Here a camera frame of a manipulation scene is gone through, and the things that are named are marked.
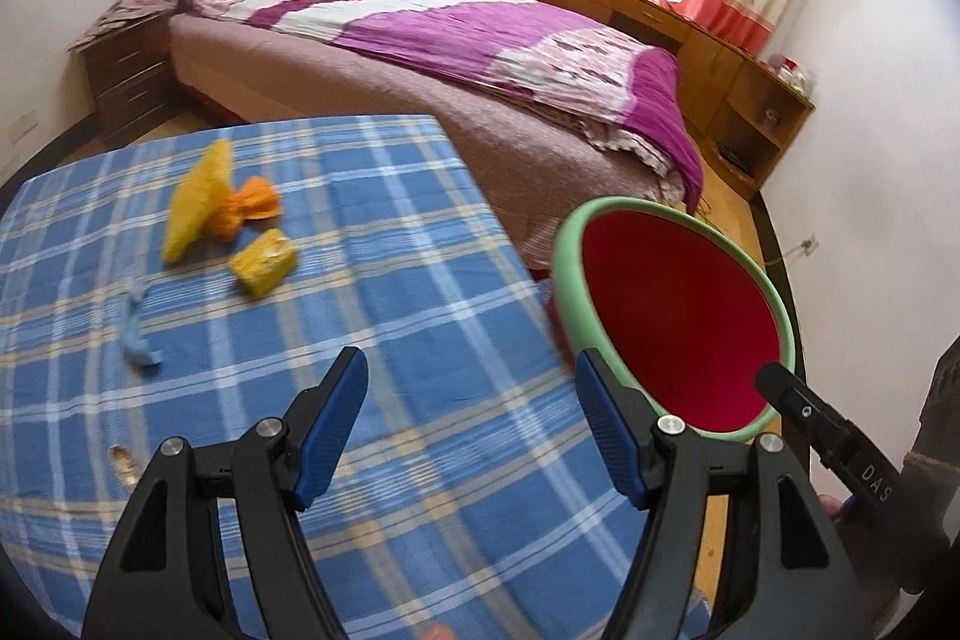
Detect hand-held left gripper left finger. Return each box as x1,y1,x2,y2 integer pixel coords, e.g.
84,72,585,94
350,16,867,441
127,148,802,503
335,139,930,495
81,346,370,640

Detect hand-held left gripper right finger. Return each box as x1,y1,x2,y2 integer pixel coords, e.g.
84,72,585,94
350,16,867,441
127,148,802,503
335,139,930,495
576,347,856,640

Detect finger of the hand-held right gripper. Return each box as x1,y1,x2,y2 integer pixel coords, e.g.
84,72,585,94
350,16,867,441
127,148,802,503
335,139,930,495
754,361,897,525

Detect green and red bin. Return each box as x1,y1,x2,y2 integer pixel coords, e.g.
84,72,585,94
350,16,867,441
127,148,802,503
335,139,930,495
551,197,797,446

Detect blue plaid tablecloth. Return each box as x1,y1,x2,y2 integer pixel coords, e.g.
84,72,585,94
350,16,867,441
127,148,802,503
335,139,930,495
0,115,713,640

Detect yellow sponge block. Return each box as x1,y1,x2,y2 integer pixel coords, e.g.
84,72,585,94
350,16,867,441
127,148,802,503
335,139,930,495
229,227,299,301

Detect small nut shell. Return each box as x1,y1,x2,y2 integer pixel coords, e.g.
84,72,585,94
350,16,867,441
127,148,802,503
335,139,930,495
111,445,140,488

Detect orange crumpled cloth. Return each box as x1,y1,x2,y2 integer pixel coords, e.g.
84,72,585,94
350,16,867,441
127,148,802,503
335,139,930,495
210,175,283,244

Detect yellow cloth piece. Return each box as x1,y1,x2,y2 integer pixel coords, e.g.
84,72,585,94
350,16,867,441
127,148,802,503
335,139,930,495
161,139,235,267

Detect brown bed cover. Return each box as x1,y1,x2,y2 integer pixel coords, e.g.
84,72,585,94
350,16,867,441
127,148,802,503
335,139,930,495
169,10,687,272

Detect small red items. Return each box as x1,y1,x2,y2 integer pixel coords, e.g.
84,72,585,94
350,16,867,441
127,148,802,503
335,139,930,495
769,55,815,94

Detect long wooden cabinet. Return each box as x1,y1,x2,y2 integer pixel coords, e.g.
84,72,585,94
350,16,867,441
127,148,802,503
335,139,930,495
429,0,817,203

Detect wooden nightstand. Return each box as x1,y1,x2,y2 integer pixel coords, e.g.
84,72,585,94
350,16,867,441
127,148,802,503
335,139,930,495
69,6,178,143

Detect purple floral quilt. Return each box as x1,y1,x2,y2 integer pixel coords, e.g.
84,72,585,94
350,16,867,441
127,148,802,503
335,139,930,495
169,0,706,214

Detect pink cloth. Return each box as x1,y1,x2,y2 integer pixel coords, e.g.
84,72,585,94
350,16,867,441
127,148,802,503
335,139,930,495
79,0,178,46

